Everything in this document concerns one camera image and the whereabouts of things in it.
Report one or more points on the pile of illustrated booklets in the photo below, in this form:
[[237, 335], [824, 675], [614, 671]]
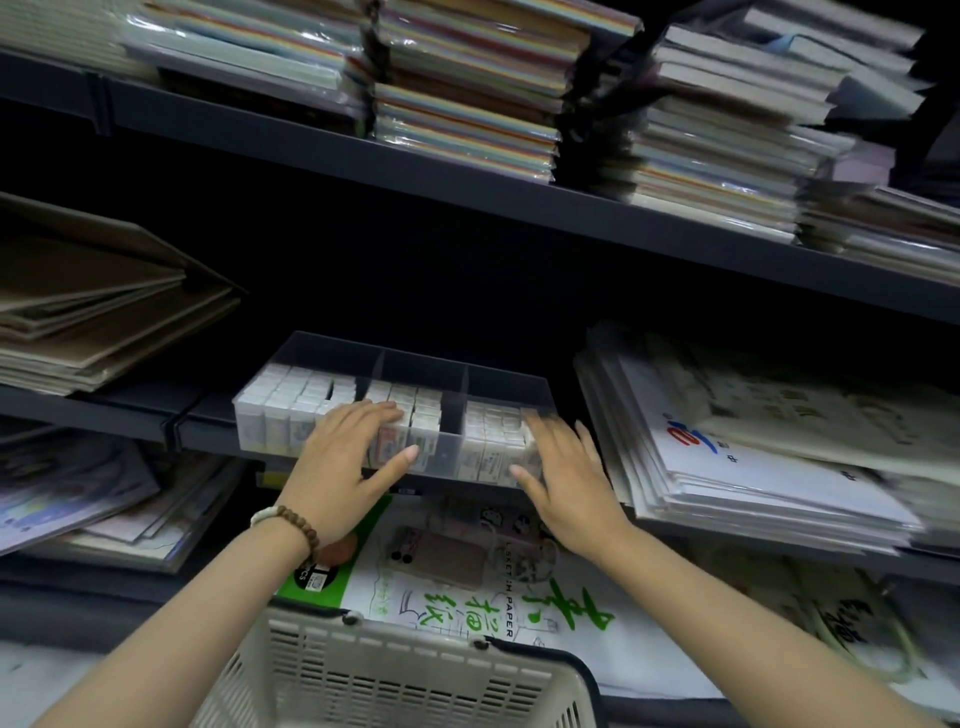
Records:
[[82, 487]]

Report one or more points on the rows of small white boxes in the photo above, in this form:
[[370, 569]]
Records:
[[300, 405]]

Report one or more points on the person's right forearm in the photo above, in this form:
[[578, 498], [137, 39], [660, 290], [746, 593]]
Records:
[[735, 637]]

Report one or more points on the white pack with black calligraphy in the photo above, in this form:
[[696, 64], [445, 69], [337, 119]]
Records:
[[847, 622]]

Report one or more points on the stack of clear-wrapped sketch pads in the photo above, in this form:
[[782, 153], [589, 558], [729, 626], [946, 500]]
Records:
[[885, 225]]

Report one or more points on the stack of brown kraft pads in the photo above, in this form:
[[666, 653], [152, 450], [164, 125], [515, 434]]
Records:
[[97, 315]]

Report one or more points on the person's right hand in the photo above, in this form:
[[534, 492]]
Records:
[[577, 491]]

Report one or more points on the dark metal shelving unit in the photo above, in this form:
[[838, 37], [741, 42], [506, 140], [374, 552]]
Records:
[[450, 180]]

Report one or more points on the stack of wrapped coloured paper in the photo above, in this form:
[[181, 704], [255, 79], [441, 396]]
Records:
[[472, 97]]

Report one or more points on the person's left thumb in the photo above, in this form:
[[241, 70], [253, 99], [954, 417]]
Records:
[[394, 465]]

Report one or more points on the clear plastic divided tray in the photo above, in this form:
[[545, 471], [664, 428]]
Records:
[[420, 367]]

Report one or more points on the green and white paper pack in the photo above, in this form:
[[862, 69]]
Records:
[[555, 622]]

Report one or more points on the white plastic shopping basket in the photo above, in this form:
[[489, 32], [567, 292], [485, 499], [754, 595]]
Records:
[[390, 675]]

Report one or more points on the stack of rainbow paper packs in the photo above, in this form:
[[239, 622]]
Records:
[[255, 45]]

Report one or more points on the stack of large white paper packs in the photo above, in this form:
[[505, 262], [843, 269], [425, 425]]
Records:
[[757, 442]]

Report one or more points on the person's left hand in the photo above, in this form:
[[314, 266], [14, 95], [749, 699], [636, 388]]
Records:
[[330, 469]]

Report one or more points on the person's right thumb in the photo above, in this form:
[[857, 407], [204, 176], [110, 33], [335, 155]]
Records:
[[527, 486]]

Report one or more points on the stack of white-edged paper pads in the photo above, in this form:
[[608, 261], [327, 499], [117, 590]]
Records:
[[727, 135]]

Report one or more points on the person's left forearm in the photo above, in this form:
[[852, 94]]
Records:
[[187, 637]]

